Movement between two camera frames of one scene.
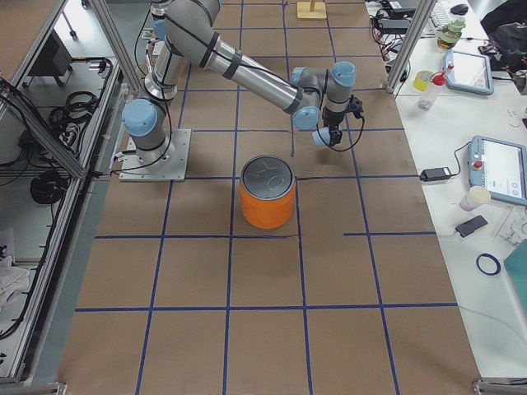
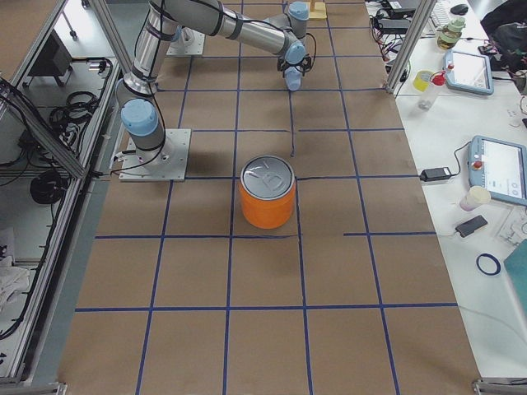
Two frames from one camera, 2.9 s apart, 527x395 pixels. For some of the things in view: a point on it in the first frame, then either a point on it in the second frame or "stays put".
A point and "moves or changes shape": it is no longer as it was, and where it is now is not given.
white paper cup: x=476 y=197 stays put
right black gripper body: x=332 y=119 to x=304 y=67
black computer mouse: x=459 y=8 stays put
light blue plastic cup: x=321 y=137 moves or changes shape
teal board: x=516 y=265 stays put
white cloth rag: x=13 y=281 stays put
